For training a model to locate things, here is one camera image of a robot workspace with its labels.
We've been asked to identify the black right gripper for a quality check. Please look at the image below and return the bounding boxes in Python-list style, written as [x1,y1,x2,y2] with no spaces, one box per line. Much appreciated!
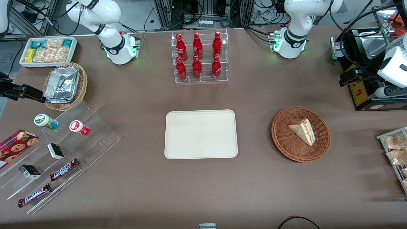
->
[0,72,47,103]

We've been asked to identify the triangular sandwich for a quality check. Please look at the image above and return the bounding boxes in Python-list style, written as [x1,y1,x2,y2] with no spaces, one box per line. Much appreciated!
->
[287,118,316,147]

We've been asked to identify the light oval wicker basket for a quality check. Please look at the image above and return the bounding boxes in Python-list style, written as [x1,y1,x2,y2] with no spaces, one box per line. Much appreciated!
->
[43,62,88,111]

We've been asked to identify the brown round wicker basket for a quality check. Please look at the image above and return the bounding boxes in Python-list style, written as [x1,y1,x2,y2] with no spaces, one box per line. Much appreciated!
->
[271,106,331,163]

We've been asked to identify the cream plastic tray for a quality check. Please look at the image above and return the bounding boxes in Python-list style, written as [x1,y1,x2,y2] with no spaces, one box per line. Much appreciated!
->
[164,109,238,160]

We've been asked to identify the black hot food warmer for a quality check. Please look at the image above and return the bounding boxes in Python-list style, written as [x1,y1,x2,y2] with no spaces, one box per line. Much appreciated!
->
[330,5,407,112]

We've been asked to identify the stacked aluminium foil trays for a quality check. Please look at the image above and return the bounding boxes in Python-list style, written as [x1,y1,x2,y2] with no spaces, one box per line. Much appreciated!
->
[44,66,80,103]

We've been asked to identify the green lid snack cup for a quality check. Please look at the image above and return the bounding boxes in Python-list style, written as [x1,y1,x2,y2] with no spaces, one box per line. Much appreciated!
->
[34,113,59,130]

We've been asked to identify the yellow snack packet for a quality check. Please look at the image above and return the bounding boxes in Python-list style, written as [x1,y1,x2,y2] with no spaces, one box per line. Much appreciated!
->
[24,48,37,63]

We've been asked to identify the steel warmer pan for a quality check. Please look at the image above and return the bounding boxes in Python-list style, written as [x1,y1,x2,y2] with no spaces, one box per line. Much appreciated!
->
[359,31,389,59]

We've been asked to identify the large clear cracker pack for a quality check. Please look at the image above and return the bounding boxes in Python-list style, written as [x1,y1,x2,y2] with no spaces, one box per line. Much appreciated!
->
[32,47,70,63]

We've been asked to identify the small clear cracker pack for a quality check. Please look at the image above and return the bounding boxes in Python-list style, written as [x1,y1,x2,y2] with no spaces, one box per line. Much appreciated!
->
[44,38,64,49]

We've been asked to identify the red cookie box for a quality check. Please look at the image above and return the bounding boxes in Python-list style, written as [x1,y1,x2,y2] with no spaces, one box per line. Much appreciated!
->
[0,129,39,169]

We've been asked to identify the red lid snack cup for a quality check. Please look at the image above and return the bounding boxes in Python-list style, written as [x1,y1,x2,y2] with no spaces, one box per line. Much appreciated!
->
[69,120,91,136]

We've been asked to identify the white rectangular snack bin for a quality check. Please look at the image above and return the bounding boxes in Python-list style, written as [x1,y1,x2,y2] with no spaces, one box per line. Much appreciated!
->
[19,37,78,68]

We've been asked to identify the small black box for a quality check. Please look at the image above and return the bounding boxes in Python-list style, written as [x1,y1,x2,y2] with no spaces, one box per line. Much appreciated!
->
[18,164,42,179]
[47,143,65,160]

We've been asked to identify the red sausage in warmer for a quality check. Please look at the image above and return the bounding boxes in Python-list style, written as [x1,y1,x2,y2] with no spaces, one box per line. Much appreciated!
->
[390,27,407,41]

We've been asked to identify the orange fried food piece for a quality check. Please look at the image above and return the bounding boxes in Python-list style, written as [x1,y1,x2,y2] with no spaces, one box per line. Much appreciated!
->
[389,12,407,23]

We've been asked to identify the clear acrylic stepped shelf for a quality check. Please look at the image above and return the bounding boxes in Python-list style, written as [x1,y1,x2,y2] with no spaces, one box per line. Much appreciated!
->
[0,101,121,214]

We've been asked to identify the Snickers chocolate bar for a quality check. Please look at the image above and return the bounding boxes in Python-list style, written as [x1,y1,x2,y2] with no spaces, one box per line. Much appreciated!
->
[50,158,80,182]
[17,183,52,208]

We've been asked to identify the red cola bottle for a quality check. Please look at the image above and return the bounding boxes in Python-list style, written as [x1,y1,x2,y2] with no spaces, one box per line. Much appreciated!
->
[176,57,188,81]
[192,55,203,80]
[192,32,204,60]
[176,33,188,61]
[211,55,222,80]
[212,31,223,59]

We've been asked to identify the clear acrylic bottle rack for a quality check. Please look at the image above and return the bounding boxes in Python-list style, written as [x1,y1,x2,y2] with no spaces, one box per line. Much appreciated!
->
[171,28,229,84]

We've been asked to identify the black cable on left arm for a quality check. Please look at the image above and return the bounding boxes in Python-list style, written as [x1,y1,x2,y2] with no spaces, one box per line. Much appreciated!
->
[329,0,387,82]

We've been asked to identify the grey wire rack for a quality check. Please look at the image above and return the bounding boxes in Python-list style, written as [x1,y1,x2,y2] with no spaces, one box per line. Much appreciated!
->
[376,126,407,195]

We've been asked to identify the black floor cable loop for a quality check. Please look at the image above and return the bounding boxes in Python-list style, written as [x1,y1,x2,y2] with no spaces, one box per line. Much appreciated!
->
[277,216,322,229]

